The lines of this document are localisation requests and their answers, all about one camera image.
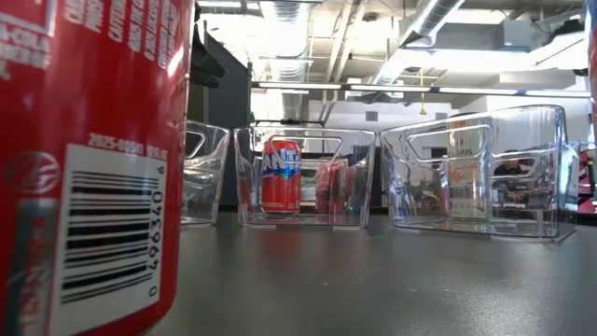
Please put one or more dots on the red Coca-Cola can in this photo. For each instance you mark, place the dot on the red Coca-Cola can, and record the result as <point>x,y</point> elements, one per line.
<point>93,93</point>

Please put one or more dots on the black horizontal bar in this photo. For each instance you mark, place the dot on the black horizontal bar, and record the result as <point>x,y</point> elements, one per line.
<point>289,123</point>

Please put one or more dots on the clear plastic storage bin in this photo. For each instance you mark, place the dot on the clear plastic storage bin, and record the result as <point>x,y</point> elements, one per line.
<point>536,224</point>
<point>359,205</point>
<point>210,186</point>

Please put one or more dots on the black partition panel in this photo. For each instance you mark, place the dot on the black partition panel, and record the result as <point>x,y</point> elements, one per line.
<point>233,116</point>

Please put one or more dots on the long ceiling light fixture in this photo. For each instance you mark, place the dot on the long ceiling light fixture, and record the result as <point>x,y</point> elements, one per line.
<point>396,88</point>

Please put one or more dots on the person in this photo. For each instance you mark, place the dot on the person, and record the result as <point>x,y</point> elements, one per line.
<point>508,169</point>

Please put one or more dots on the red and black equipment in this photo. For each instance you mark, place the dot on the red and black equipment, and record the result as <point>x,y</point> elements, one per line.
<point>590,205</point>

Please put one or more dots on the ribbed flexible air duct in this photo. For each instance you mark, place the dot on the ribbed flexible air duct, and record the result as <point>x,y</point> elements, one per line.
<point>287,28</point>

